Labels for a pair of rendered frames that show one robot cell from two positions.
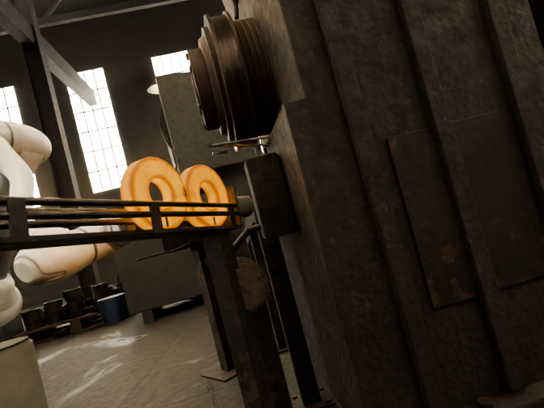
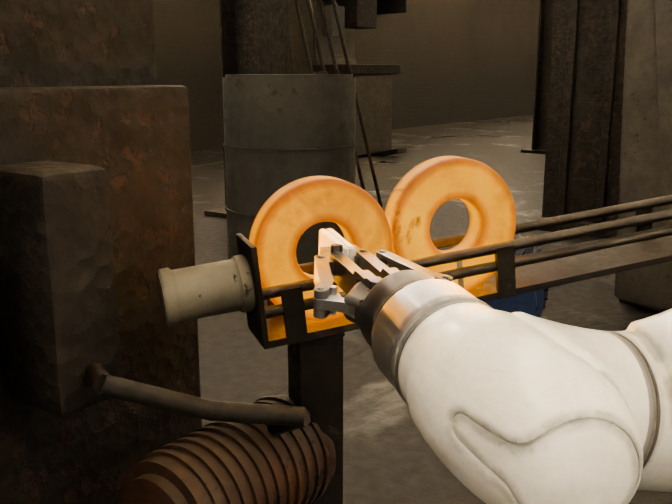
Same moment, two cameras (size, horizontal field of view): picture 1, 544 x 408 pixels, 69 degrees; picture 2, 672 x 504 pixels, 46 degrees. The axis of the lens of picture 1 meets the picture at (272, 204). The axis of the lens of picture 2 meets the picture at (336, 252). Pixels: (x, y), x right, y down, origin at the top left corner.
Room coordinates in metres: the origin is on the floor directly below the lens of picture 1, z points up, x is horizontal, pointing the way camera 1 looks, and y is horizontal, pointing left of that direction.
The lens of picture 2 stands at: (1.52, 0.72, 0.89)
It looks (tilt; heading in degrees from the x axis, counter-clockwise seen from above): 13 degrees down; 223
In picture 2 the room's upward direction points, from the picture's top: straight up
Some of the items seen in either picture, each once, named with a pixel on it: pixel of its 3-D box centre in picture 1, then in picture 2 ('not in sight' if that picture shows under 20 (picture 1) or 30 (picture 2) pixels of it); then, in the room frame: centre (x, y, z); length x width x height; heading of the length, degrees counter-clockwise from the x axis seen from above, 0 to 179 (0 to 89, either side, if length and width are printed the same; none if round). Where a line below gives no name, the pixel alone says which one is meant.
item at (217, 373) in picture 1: (208, 292); not in sight; (1.85, 0.39, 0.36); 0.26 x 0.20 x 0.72; 42
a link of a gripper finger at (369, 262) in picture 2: not in sight; (381, 280); (0.99, 0.28, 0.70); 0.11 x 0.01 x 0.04; 61
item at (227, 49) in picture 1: (229, 85); not in sight; (1.39, 0.04, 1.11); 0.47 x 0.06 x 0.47; 7
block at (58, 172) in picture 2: (271, 195); (54, 284); (1.16, 0.00, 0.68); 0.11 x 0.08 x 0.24; 97
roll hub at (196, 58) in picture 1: (202, 91); not in sight; (1.38, 0.14, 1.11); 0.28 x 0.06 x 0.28; 7
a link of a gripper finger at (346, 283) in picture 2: not in sight; (354, 282); (1.01, 0.27, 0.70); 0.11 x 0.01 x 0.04; 64
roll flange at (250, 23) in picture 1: (251, 80); not in sight; (1.40, -0.04, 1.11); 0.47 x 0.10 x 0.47; 7
